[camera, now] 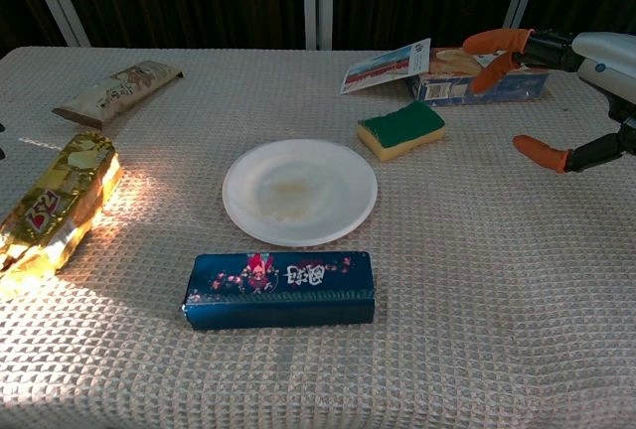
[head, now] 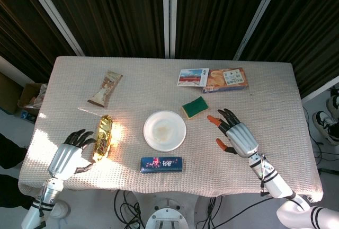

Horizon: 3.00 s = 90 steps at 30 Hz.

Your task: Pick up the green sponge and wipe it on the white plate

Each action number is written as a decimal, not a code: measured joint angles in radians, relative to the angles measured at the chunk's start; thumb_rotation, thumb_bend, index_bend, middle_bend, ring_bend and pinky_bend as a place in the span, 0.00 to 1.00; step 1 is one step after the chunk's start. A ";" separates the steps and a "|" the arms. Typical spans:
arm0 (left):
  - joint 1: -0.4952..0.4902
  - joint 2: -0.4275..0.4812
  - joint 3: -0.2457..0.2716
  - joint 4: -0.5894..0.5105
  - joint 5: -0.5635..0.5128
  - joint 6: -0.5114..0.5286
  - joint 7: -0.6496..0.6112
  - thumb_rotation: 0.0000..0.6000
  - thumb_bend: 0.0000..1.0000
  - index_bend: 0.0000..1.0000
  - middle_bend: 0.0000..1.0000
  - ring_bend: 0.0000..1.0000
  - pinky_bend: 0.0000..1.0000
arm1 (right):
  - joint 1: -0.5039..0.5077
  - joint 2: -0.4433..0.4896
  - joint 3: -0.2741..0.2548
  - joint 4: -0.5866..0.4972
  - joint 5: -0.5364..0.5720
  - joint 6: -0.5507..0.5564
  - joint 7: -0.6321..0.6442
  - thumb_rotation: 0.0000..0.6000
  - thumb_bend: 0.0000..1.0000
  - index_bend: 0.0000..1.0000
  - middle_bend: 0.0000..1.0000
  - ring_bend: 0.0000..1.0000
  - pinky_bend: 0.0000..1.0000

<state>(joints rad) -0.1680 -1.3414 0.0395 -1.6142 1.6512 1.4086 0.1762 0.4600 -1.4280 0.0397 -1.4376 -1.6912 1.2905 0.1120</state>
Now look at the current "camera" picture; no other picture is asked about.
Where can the green and yellow sponge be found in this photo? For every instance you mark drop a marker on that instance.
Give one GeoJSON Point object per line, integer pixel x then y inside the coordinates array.
{"type": "Point", "coordinates": [405, 126]}

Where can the beige snack packet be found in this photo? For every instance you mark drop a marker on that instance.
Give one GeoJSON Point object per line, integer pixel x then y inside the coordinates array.
{"type": "Point", "coordinates": [116, 91]}

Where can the gold foil snack package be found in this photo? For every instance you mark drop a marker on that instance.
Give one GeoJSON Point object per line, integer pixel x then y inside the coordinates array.
{"type": "Point", "coordinates": [54, 200]}

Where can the dark blue floral box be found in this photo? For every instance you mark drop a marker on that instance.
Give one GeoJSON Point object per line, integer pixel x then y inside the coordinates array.
{"type": "Point", "coordinates": [278, 285]}

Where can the white round plate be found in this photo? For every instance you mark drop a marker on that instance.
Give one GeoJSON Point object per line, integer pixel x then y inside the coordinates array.
{"type": "Point", "coordinates": [298, 190]}

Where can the blue and red postcard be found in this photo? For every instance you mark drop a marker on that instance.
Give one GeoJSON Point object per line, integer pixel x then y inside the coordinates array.
{"type": "Point", "coordinates": [385, 67]}

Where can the blue and orange cracker box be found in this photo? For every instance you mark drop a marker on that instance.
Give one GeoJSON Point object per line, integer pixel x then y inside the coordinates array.
{"type": "Point", "coordinates": [447, 84]}

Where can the left dark robot hand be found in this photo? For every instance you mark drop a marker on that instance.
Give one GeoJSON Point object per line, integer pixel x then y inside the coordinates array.
{"type": "Point", "coordinates": [1, 127]}

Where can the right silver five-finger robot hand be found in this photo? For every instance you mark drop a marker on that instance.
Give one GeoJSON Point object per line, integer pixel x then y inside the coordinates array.
{"type": "Point", "coordinates": [603, 59]}

